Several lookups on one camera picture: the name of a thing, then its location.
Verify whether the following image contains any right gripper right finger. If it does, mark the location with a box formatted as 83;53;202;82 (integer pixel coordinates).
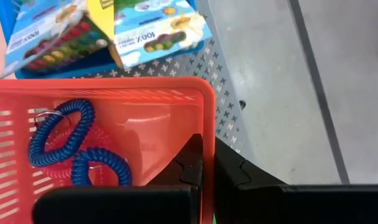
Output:
213;137;378;224

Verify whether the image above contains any orange plastic basket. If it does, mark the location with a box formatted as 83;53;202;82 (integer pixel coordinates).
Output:
0;77;216;224

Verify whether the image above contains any blue coil wrist keychain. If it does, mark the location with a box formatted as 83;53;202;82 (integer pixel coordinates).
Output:
70;147;133;187
27;98;96;168

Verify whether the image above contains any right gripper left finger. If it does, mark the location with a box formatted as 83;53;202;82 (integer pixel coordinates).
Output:
32;133;204;224

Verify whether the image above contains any blue plastic basket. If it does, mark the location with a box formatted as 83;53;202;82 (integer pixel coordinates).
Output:
0;0;205;80

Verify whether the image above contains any orange coil wrist keychain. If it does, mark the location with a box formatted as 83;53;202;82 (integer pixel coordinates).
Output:
41;123;127;180

